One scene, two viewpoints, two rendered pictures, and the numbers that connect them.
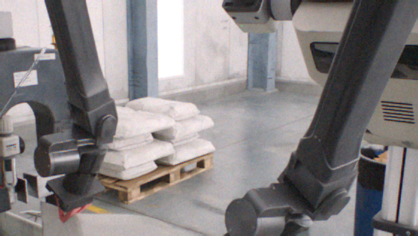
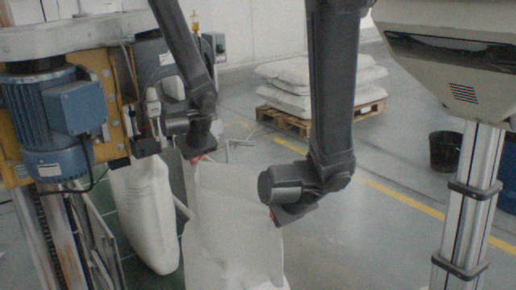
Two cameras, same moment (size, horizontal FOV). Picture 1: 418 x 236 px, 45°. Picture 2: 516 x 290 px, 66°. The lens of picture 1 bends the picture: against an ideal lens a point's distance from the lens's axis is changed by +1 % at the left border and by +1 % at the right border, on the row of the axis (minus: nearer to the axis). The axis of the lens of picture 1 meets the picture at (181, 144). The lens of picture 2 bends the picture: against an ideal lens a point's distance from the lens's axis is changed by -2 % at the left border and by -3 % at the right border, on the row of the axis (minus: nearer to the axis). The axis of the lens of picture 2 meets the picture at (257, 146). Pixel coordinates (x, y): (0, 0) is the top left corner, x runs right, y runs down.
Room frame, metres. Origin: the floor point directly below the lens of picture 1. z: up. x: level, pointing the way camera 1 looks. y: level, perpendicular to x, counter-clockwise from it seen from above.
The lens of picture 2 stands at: (0.02, -0.26, 1.49)
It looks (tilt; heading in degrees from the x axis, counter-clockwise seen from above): 23 degrees down; 18
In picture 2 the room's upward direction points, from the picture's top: 3 degrees counter-clockwise
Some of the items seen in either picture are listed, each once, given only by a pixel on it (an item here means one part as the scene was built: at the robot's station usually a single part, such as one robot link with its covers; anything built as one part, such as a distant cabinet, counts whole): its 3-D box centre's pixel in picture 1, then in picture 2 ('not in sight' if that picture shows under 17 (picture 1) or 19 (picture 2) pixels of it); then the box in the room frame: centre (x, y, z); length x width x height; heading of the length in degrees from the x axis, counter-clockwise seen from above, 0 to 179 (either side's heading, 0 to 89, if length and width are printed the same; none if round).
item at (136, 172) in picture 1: (113, 163); (298, 104); (4.02, 0.58, 0.20); 0.66 x 0.44 x 0.12; 52
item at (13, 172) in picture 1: (8, 172); (156, 127); (0.96, 0.34, 1.11); 0.03 x 0.03 x 0.06
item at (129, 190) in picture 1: (139, 167); (321, 109); (4.31, 0.38, 0.07); 1.20 x 0.82 x 0.14; 144
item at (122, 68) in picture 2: not in sight; (114, 70); (1.01, 0.49, 1.26); 0.22 x 0.05 x 0.16; 52
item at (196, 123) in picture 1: (177, 125); (355, 74); (4.43, 0.04, 0.44); 0.68 x 0.44 x 0.15; 142
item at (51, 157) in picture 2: not in sight; (52, 123); (0.69, 0.44, 1.21); 0.15 x 0.15 x 0.25
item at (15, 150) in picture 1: (8, 154); (155, 114); (0.96, 0.34, 1.14); 0.05 x 0.04 x 0.16; 142
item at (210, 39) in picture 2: not in sight; (214, 47); (1.20, 0.25, 1.28); 0.08 x 0.05 x 0.09; 52
